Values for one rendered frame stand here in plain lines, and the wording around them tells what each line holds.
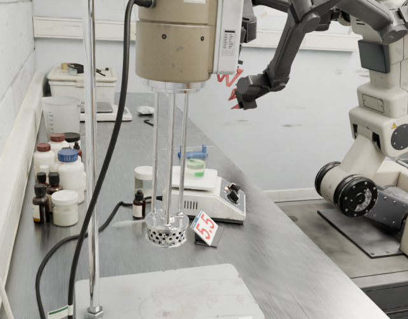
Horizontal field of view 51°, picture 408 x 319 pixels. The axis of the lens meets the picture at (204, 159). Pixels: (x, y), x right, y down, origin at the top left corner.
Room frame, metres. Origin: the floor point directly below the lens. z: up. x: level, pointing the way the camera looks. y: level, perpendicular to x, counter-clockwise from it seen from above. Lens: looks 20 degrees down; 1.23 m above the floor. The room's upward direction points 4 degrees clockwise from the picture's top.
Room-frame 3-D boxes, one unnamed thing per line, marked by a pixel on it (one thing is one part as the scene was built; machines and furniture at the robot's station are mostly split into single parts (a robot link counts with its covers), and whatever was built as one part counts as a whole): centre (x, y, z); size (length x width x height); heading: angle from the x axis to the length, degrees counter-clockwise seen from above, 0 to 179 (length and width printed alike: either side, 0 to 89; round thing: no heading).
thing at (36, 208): (0.86, 0.36, 0.79); 0.04 x 0.04 x 0.09
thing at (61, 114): (1.42, 0.48, 0.82); 0.18 x 0.13 x 0.15; 76
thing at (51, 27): (2.50, -0.01, 1.08); 1.90 x 0.06 x 0.10; 108
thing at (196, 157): (0.98, 0.02, 0.87); 0.06 x 0.05 x 0.08; 134
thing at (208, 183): (0.98, 0.03, 0.83); 0.12 x 0.12 x 0.01; 87
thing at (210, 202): (0.98, 0.00, 0.79); 0.22 x 0.13 x 0.08; 87
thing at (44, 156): (1.10, 0.44, 0.80); 0.06 x 0.06 x 0.10
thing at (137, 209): (0.91, 0.15, 0.78); 0.03 x 0.03 x 0.07
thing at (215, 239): (0.85, -0.02, 0.77); 0.09 x 0.06 x 0.04; 169
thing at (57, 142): (1.17, 0.42, 0.80); 0.06 x 0.06 x 0.11
